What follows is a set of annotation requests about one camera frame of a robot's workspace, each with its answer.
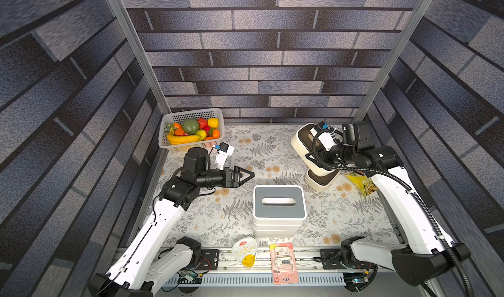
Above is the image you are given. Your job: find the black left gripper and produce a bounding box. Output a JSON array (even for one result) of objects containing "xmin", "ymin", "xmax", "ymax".
[{"xmin": 197, "ymin": 166, "xmax": 255, "ymax": 191}]

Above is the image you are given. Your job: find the dark lid cream tissue box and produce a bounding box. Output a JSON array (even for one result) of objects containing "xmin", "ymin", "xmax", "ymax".
[
  {"xmin": 291, "ymin": 123, "xmax": 331, "ymax": 176},
  {"xmin": 304, "ymin": 170, "xmax": 340, "ymax": 193}
]

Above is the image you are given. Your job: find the grey lid tissue box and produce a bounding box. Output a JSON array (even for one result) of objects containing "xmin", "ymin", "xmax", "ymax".
[
  {"xmin": 253, "ymin": 218, "xmax": 305, "ymax": 231},
  {"xmin": 253, "ymin": 227, "xmax": 299, "ymax": 238},
  {"xmin": 253, "ymin": 185, "xmax": 307, "ymax": 222}
]

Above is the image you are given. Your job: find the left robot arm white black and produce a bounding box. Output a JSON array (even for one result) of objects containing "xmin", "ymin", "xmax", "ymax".
[{"xmin": 87, "ymin": 143, "xmax": 255, "ymax": 296}]

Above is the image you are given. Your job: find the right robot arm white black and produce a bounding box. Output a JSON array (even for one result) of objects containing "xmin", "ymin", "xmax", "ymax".
[{"xmin": 311, "ymin": 121, "xmax": 474, "ymax": 296}]

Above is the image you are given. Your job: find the green snack bag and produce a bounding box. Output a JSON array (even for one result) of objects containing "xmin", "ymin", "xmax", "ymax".
[{"xmin": 345, "ymin": 172, "xmax": 379, "ymax": 197}]

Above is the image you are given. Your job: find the green toy apple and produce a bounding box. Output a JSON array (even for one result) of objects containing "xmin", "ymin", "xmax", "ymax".
[{"xmin": 195, "ymin": 129, "xmax": 207, "ymax": 141}]

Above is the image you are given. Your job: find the yellow toy pepper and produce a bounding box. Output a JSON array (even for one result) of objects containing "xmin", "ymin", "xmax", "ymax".
[{"xmin": 207, "ymin": 118, "xmax": 219, "ymax": 128}]

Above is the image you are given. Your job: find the red toy fruit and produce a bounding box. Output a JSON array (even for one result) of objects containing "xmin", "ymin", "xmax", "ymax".
[{"xmin": 198, "ymin": 118, "xmax": 208, "ymax": 129}]

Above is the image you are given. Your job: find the yellow toy banana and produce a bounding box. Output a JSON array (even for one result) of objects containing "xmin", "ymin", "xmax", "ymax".
[{"xmin": 166, "ymin": 134, "xmax": 200, "ymax": 145}]

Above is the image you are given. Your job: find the white yellow snack pouch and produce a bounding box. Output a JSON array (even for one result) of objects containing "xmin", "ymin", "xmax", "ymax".
[{"xmin": 232, "ymin": 237, "xmax": 257, "ymax": 268}]

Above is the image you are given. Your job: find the white plastic basket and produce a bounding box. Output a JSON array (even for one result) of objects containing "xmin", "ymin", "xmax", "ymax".
[{"xmin": 158, "ymin": 108, "xmax": 225, "ymax": 152}]

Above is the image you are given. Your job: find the pink stapler blister pack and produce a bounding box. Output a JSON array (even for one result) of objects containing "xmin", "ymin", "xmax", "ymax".
[{"xmin": 270, "ymin": 243, "xmax": 299, "ymax": 285}]

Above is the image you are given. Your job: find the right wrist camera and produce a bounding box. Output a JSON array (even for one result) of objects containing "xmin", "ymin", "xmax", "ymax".
[{"xmin": 310, "ymin": 121, "xmax": 336, "ymax": 152}]

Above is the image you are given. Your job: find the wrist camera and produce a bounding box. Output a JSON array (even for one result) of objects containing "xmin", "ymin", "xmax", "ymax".
[
  {"xmin": 213, "ymin": 142, "xmax": 234, "ymax": 170},
  {"xmin": 310, "ymin": 121, "xmax": 336, "ymax": 152}
]

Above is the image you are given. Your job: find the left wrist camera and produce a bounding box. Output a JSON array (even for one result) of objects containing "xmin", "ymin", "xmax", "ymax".
[{"xmin": 213, "ymin": 142, "xmax": 234, "ymax": 170}]

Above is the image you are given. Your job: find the black corrugated cable hose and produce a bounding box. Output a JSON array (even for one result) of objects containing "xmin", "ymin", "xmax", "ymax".
[{"xmin": 310, "ymin": 128, "xmax": 476, "ymax": 297}]

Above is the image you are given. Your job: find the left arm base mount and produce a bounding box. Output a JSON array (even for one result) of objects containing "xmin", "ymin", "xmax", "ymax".
[{"xmin": 186, "ymin": 249, "xmax": 221, "ymax": 272}]

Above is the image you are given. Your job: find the white slotted cable duct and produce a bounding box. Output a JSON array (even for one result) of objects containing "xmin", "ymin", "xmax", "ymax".
[{"xmin": 163, "ymin": 273, "xmax": 347, "ymax": 289}]

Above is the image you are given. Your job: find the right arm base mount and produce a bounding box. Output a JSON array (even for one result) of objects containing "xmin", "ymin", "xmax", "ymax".
[{"xmin": 314, "ymin": 248, "xmax": 374, "ymax": 271}]

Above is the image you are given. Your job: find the aluminium front rail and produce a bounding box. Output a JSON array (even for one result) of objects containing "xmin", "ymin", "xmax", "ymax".
[{"xmin": 109, "ymin": 245, "xmax": 434, "ymax": 275}]

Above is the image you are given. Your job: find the left aluminium frame post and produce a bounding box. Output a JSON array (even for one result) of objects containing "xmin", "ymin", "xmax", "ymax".
[{"xmin": 107, "ymin": 0, "xmax": 171, "ymax": 114}]

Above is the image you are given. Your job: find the aluminium frame post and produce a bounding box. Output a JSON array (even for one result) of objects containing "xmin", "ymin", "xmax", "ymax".
[
  {"xmin": 353, "ymin": 0, "xmax": 433, "ymax": 122},
  {"xmin": 107, "ymin": 0, "xmax": 171, "ymax": 114}
]

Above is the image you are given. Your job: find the right aluminium frame post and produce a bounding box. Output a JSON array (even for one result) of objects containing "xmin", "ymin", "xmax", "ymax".
[{"xmin": 353, "ymin": 0, "xmax": 433, "ymax": 122}]

